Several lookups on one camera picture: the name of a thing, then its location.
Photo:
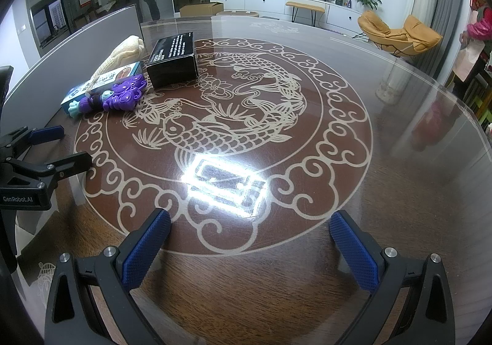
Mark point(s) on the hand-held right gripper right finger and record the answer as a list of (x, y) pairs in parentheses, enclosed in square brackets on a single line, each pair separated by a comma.
[(355, 252)]

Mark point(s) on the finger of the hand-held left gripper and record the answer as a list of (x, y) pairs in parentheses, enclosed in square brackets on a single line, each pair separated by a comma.
[(73, 163), (46, 134)]

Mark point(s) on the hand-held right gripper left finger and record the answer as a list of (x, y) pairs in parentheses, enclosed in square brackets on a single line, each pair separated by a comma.
[(150, 249)]

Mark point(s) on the purple toy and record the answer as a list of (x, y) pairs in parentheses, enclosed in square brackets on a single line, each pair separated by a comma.
[(123, 95)]

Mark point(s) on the blue and white toothpaste box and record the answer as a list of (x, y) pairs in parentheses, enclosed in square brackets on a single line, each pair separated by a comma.
[(111, 75)]

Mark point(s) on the white storage box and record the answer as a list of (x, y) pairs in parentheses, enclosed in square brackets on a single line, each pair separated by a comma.
[(77, 45)]

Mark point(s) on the cream mesh bag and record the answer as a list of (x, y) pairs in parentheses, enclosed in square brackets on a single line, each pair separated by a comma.
[(123, 50)]

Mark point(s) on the black box with white print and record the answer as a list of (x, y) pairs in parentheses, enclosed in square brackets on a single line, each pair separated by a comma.
[(173, 60)]

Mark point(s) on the brown patterned desktop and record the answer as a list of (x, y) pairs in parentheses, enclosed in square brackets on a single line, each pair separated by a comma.
[(307, 118)]

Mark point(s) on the dark glass window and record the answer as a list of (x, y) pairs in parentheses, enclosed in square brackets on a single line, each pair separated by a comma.
[(50, 20)]

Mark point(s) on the cardboard box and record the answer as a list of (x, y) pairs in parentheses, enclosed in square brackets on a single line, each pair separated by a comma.
[(201, 8)]

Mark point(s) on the purple mat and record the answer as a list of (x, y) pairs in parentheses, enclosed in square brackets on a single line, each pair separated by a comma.
[(340, 32)]

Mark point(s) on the round stool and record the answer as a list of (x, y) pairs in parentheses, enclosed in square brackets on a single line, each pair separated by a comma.
[(236, 14)]

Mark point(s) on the yellow lounge chair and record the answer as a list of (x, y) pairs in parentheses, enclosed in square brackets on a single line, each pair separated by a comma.
[(399, 33)]

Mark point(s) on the wooden bench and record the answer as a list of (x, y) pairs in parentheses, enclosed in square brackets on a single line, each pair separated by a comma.
[(305, 6)]

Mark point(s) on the white television cabinet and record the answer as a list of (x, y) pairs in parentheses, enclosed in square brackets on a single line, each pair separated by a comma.
[(269, 2)]

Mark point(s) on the white curtain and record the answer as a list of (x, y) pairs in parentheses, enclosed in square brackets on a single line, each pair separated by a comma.
[(419, 2)]

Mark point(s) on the grey curtain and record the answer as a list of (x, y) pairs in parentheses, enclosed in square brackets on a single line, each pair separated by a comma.
[(449, 2)]

